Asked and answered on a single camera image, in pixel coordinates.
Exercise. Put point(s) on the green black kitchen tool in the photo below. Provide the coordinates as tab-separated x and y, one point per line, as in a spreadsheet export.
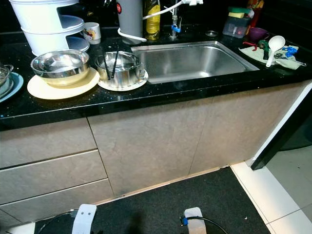
264	48

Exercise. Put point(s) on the light blue plate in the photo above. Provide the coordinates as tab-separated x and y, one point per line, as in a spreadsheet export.
17	87

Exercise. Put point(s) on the grey cabinet drawer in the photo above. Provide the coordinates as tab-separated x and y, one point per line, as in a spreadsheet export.
44	144
48	173
53	200

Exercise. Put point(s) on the cream plate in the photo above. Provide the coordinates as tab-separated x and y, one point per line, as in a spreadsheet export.
63	93

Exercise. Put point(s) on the steel bowl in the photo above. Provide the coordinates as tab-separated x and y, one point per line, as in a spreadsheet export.
61	66

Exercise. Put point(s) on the white tiered dish rack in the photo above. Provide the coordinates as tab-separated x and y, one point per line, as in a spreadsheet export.
48	24

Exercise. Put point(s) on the black chopstick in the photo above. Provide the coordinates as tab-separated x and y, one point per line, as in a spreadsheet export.
116	63
105	66

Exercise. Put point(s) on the white printed mug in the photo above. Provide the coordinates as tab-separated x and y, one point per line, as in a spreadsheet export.
91	33

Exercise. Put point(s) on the patterned white plate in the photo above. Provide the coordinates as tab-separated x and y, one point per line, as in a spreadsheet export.
141	85

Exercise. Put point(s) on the grey sink cabinet door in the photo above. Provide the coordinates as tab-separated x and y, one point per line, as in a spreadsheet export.
151	141
239	126

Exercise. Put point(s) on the grey cylindrical water purifier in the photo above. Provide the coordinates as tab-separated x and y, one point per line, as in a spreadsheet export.
130	17

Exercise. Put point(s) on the yellow liquid bottle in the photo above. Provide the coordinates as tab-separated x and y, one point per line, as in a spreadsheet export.
151	19

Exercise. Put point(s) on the black floor mat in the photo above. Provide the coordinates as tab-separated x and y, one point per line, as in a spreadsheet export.
165	204

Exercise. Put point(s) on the stainless steel sink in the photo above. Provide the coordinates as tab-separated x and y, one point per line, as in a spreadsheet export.
195	61

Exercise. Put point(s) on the white faucet diverter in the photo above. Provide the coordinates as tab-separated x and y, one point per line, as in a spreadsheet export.
192	2

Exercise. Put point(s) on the clear plastic container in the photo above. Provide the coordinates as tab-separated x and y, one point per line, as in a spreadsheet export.
236	27

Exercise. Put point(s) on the pale green cloth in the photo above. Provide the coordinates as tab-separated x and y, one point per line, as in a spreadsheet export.
251	55

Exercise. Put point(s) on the yellow green sponge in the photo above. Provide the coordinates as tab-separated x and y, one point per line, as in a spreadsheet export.
239	12

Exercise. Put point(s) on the purple cup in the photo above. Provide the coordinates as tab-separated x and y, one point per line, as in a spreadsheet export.
257	33

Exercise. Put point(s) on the red yellow packet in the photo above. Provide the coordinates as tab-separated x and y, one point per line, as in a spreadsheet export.
254	9

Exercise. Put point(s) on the black white-edged end panel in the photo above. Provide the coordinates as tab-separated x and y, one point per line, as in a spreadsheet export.
282	136

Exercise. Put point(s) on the white rice spoon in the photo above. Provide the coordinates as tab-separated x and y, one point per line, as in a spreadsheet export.
275	44

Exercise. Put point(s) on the metal utensil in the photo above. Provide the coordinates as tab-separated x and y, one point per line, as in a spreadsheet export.
292	59

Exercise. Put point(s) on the small blue plastic item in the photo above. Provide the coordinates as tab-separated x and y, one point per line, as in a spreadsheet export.
292	50

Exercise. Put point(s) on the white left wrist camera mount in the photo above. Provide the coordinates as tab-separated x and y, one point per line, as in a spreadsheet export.
84	219

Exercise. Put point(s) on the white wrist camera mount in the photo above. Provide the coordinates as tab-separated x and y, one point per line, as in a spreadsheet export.
195	220
84	219

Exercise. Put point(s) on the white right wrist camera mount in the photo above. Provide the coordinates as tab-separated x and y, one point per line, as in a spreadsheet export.
195	220

